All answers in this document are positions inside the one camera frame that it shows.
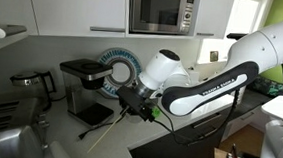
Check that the clear wine glass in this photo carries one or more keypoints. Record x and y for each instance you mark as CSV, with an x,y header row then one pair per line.
x,y
132,119

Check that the wide white upper cabinet door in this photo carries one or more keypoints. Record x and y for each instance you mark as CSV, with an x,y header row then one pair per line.
x,y
76,7

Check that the stainless steel kettle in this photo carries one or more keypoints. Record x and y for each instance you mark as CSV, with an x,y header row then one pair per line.
x,y
31,81

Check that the wall socket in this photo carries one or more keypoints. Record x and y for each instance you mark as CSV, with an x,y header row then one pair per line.
x,y
214,56

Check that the gray extractor hood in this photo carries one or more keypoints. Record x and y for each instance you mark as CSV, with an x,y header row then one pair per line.
x,y
11,30

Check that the white paper towel roll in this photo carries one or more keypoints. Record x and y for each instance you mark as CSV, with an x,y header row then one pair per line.
x,y
193,74

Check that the dark lower cabinet unit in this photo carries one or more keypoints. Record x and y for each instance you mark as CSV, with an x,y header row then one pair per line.
x,y
176,155

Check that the stainless steel microwave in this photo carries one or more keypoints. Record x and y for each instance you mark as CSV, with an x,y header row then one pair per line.
x,y
159,10

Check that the narrow white upper cabinet door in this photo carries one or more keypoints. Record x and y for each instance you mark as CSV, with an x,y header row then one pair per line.
x,y
214,14

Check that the white faucet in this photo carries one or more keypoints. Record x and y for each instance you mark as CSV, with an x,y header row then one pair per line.
x,y
61,153

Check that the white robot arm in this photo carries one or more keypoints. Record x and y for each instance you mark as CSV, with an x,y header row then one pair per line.
x,y
257,53

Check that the silver toaster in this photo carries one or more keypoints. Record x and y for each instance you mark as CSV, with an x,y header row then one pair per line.
x,y
6,143

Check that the black silver coffee maker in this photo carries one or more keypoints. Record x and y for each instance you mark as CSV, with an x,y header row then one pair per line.
x,y
77,94

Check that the bright window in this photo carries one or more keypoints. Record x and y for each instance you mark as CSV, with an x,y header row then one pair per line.
x,y
246,16

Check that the black camera on stand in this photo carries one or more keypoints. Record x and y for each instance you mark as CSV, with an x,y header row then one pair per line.
x,y
233,36

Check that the light gray drawer unit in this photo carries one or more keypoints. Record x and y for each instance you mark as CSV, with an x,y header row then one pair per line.
x,y
245,126

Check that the blue patterned round plate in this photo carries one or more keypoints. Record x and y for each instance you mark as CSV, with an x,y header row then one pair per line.
x,y
123,56

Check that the green patterned cloth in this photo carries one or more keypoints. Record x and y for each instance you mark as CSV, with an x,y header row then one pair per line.
x,y
271,88

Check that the small green plastic object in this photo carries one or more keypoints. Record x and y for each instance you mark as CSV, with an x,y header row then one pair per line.
x,y
156,112

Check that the light wooden stick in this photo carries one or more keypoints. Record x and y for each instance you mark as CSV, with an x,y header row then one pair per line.
x,y
107,130

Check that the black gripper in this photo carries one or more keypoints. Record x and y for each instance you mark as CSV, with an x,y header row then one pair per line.
x,y
138,104

